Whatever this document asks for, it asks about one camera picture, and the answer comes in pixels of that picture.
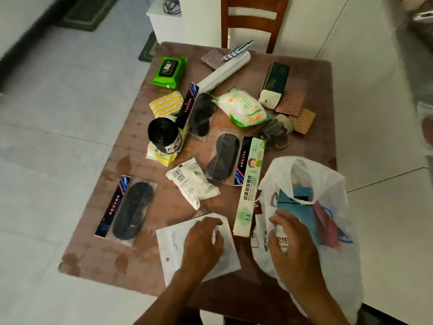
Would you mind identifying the person's left hand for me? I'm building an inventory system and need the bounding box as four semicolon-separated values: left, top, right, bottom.
181;216;225;282

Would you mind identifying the person's right hand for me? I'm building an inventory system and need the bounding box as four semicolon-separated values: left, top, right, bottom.
268;210;321;293

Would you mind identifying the white zip pouch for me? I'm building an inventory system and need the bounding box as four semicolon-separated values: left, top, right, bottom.
156;213;242;287

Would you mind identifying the white plastic shopping bag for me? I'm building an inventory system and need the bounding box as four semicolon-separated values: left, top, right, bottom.
250;156;364;324

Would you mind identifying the person's left forearm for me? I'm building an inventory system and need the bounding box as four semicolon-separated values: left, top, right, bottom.
133;275;204;325

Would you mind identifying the person's right forearm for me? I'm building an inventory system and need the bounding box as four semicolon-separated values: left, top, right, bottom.
294;282;350;325

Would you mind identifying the blue box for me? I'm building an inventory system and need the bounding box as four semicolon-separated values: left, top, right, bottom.
277;187;320;246

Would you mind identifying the long green white box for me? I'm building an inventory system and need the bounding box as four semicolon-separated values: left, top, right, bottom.
233;137;267;238

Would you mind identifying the pink item in bag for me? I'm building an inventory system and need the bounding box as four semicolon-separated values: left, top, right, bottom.
313;201;341;249

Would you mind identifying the white printed packet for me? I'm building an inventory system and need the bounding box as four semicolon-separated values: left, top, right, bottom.
165;158;221;211

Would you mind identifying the black eye mask packet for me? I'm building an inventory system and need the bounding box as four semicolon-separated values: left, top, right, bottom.
206;132;254;187
175;82;218;141
94;175;158;247

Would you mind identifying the brown table cover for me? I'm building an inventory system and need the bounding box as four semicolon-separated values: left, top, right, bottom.
58;41;338;325

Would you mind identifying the yellow tissue pack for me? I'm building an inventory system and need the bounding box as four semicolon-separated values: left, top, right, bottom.
146;130;186;167

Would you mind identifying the black garbage bag roll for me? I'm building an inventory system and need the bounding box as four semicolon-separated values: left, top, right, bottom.
147;116;183;155

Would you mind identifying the white round cup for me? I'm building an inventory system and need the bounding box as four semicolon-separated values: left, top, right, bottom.
275;114;294;136

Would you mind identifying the patterned square coaster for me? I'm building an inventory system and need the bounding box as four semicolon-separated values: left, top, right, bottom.
274;91;305;117
288;108;316;135
200;48;226;70

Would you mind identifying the white bag with green print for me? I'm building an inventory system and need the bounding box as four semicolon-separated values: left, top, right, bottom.
212;87;276;129

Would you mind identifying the yellow striped sponge cloth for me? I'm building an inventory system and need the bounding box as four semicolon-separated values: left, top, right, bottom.
149;91;184;119

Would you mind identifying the dark green box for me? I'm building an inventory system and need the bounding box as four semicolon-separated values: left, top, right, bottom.
258;62;290;110

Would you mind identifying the green wet wipes pack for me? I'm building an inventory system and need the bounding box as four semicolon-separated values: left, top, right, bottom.
151;56;189;90

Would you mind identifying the blue striped white cloth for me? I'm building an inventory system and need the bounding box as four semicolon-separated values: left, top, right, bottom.
222;40;254;61

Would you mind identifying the clear plastic packet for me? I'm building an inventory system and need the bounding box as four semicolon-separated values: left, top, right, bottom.
416;101;433;157

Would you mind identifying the small green floor mat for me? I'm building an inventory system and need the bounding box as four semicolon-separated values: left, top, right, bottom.
138;30;159;63

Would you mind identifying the wooden chair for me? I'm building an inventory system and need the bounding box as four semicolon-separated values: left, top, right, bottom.
221;0;291;54

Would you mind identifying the white cabinet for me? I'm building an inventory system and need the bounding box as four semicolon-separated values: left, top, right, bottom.
146;0;224;48

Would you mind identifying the large green floor mat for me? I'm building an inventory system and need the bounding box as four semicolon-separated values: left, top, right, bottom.
57;0;121;32

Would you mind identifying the black cable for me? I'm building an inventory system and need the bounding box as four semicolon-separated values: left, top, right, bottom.
162;0;182;15

